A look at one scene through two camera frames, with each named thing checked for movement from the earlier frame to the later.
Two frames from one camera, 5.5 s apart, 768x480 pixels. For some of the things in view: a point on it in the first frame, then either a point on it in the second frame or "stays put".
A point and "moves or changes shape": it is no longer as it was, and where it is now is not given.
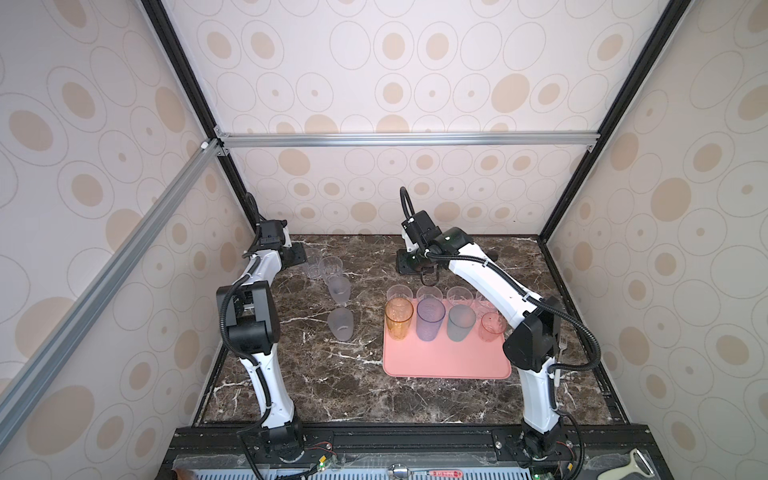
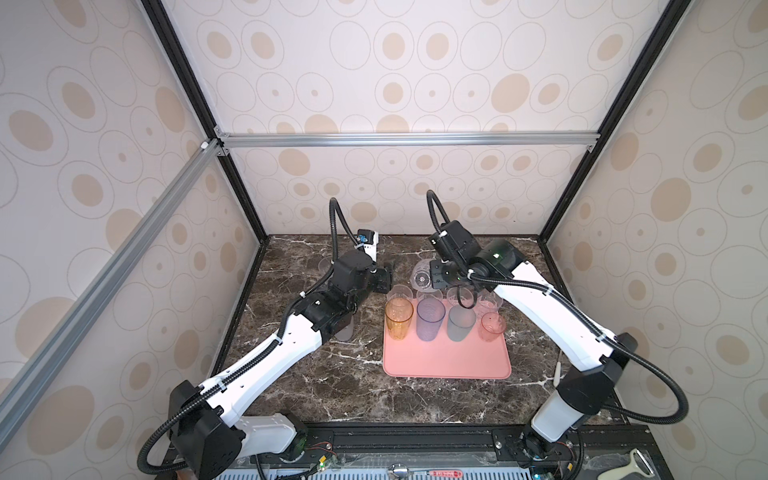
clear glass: [313, 261] moves or changes shape
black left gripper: [299, 254] to [384, 279]
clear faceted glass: [481, 305] stays put
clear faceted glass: [399, 291] stays put
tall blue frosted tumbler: [430, 313] stays put
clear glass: [329, 266] stays put
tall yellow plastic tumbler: [398, 313] stays put
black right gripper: [401, 266] to [435, 266]
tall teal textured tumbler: [461, 319] stays put
